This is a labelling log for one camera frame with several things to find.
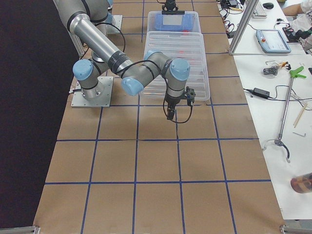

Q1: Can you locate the black computer mouse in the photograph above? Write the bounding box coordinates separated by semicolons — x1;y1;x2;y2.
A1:
262;2;274;9

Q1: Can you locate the green handled reacher grabber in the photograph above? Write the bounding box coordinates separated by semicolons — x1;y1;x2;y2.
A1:
262;66;306;163

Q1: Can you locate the black power brick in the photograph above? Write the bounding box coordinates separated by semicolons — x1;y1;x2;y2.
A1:
253;88;270;99

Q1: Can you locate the blue plastic tray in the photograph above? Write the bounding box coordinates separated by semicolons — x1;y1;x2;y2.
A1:
154;13;194;32

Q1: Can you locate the teach pendant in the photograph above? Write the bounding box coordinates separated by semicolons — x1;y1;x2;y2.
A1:
255;29;291;54

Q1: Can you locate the clear plastic box lid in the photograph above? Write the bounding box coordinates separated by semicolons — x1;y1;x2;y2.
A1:
144;31;210;101

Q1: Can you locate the allen key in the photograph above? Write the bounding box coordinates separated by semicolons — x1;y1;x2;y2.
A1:
293;132;306;137

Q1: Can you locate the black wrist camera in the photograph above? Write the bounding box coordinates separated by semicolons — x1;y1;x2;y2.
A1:
183;86;196;107

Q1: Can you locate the brown cylindrical container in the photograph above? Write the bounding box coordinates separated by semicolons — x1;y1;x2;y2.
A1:
290;173;312;194

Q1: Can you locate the white keyboard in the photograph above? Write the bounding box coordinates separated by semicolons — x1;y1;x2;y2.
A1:
252;4;267;19

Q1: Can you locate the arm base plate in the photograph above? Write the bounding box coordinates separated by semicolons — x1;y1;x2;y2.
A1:
71;76;114;108

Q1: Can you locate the aluminium frame post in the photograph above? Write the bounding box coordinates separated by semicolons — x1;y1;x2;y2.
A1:
229;0;258;56

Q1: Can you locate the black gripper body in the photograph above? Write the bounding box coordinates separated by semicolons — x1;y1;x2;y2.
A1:
161;5;184;15
165;95;181;109

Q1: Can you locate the wooden chopstick pair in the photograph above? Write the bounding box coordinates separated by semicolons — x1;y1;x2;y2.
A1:
293;102;308;128

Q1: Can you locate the clear plastic storage box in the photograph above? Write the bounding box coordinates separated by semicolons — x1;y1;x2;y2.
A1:
147;11;201;33

